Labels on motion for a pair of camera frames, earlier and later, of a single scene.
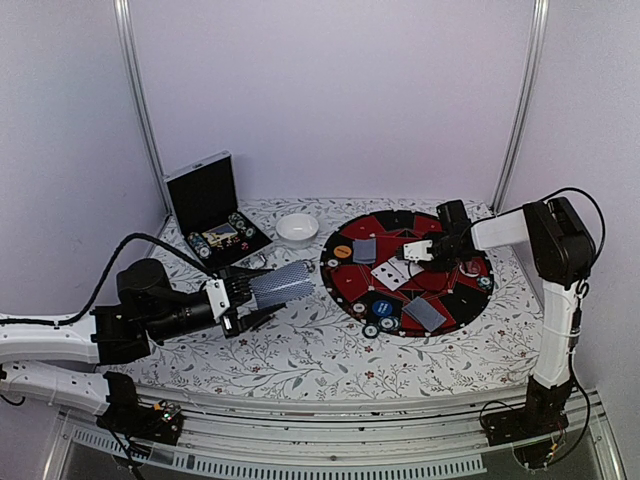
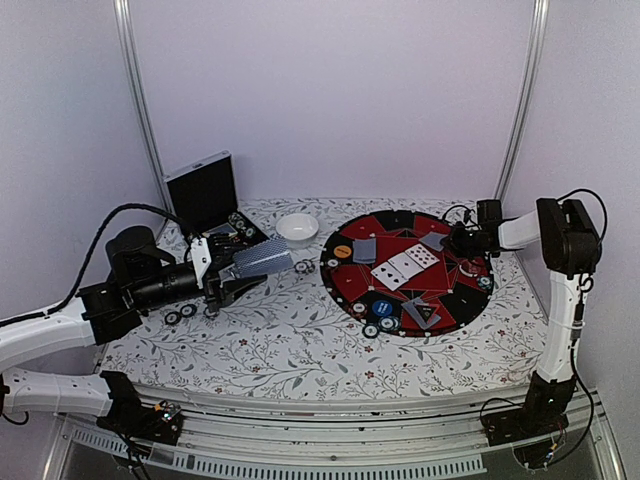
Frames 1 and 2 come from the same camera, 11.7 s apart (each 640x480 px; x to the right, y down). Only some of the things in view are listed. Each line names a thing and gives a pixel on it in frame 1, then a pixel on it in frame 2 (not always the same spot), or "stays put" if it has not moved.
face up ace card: (403, 267) stays put
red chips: (358, 309) stays put
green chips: (484, 283) stays put
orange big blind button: (342, 251) stays put
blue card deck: (282, 285) to (266, 256)
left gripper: (232, 277) to (231, 289)
